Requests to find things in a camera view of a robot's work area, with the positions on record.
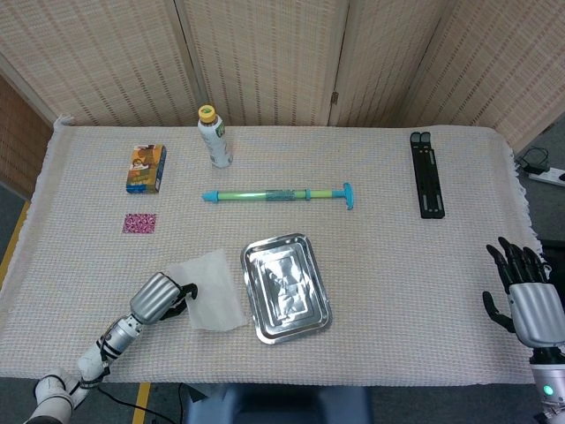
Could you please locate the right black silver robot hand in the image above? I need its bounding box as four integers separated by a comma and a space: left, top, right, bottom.
481, 237, 565, 350

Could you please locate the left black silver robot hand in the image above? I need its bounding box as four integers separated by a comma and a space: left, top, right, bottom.
129, 271, 199, 327

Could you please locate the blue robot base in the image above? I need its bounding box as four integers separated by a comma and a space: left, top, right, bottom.
181, 382, 374, 424

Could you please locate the shiny metal tray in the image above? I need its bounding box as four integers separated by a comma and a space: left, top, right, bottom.
239, 232, 333, 345

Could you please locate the pink patterned card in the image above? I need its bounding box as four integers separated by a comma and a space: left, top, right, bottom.
122, 213, 158, 235

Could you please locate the orange blue carton box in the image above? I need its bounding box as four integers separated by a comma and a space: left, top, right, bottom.
124, 143, 168, 195

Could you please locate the white power strip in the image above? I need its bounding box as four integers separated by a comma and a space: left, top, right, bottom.
528, 167, 565, 187

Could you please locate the green blue toy water pump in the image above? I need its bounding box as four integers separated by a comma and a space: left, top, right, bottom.
201, 181, 356, 211

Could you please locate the beige woven tablecloth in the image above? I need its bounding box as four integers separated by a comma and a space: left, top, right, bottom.
0, 113, 565, 385

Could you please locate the white bottle yellow cap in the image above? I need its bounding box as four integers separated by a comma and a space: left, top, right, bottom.
196, 104, 234, 170

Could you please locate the black folding stand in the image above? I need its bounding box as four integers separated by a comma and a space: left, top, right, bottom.
409, 131, 446, 220

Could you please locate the brown woven screen panel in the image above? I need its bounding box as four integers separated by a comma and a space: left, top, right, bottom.
0, 74, 53, 198

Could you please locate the beige woven screen panel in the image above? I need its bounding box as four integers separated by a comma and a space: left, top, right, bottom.
0, 0, 208, 127
174, 0, 352, 127
399, 0, 565, 151
328, 0, 456, 127

